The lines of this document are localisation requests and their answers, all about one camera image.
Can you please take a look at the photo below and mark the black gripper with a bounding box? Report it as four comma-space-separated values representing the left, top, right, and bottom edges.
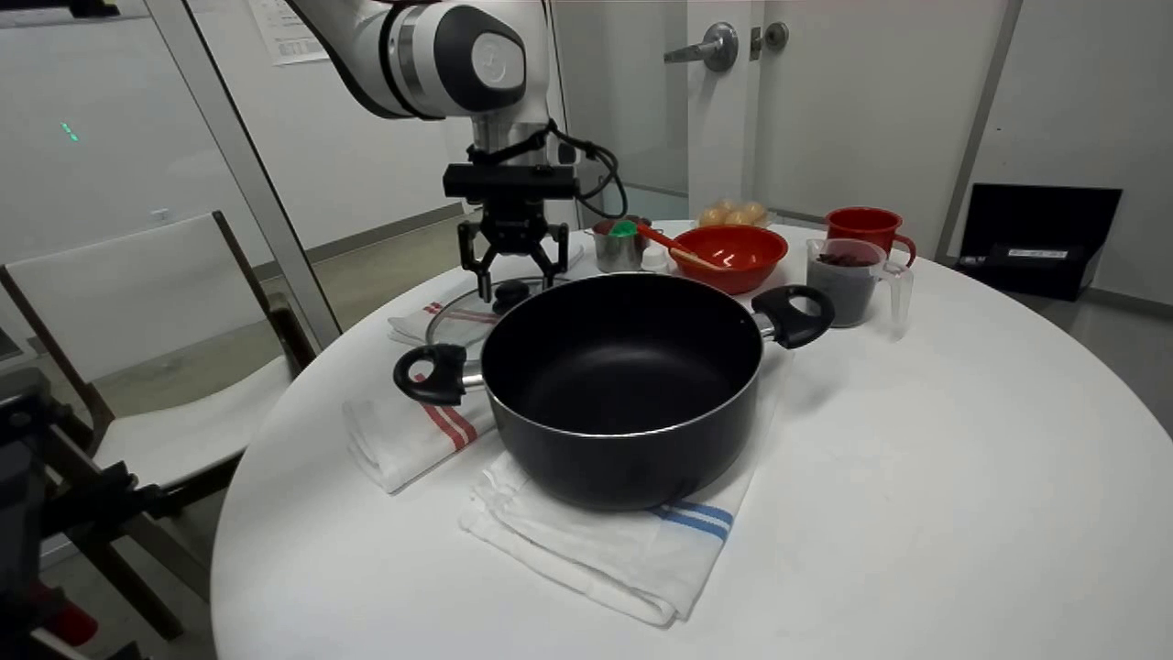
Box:
453, 195, 574, 306

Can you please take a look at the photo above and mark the glass lid with black knob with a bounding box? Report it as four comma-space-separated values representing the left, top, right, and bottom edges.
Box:
420, 276, 572, 361

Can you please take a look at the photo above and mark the black cooking pot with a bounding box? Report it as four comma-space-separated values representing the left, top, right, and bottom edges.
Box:
387, 272, 840, 515

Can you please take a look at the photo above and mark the orange plastic spoon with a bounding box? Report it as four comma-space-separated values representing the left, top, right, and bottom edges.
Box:
635, 223, 735, 276

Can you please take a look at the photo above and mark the white towel with red stripes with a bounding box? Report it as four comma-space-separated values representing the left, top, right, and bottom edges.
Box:
336, 283, 504, 498

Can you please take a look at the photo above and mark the red plastic bowl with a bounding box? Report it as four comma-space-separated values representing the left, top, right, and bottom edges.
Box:
667, 219, 790, 298

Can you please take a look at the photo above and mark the white towel with blue stripes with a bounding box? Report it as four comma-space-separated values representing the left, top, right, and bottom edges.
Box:
457, 432, 761, 630

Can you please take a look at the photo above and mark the white paper sheet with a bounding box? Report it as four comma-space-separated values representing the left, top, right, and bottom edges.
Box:
247, 0, 330, 69

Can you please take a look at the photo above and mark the grey cup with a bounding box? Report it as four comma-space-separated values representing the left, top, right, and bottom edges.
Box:
803, 236, 915, 335

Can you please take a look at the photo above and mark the silver deadbolt lock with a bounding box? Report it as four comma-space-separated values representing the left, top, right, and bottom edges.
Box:
748, 19, 790, 64

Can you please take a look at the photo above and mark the red mug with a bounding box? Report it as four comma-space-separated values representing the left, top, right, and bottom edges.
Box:
825, 206, 921, 272

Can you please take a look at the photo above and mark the white folding chair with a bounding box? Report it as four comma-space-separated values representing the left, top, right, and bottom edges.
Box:
0, 210, 318, 643

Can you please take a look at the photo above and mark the black tripod stand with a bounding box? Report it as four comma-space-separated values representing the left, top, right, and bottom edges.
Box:
0, 327, 248, 660

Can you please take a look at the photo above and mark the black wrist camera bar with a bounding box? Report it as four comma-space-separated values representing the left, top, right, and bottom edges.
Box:
438, 160, 581, 206

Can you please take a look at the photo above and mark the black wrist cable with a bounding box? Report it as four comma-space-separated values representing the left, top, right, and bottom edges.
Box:
465, 119, 635, 231

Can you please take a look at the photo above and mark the grey metal partition frame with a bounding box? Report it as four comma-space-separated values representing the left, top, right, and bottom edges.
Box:
142, 0, 346, 361

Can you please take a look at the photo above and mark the silver door lever handle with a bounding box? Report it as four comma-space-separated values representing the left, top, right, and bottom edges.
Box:
658, 19, 740, 78

